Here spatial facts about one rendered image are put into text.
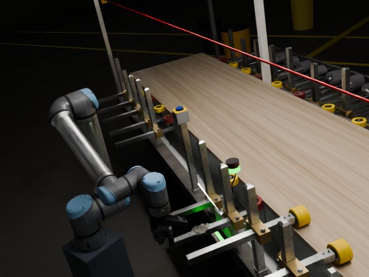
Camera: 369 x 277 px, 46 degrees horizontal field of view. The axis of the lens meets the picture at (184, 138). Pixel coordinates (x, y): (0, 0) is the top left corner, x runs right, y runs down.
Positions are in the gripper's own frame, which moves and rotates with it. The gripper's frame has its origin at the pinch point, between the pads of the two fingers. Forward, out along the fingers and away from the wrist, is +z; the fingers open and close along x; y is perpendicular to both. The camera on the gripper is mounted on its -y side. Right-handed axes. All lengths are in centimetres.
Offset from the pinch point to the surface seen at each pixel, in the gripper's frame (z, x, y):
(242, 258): 11.5, 9.3, -28.7
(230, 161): -30.8, -4.3, -34.0
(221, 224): -4.1, 1.2, -23.8
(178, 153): 19, -123, -42
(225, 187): -19.9, -2.6, -29.3
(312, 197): -10, 12, -64
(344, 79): -29, -60, -137
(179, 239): -3.5, 1.0, -3.5
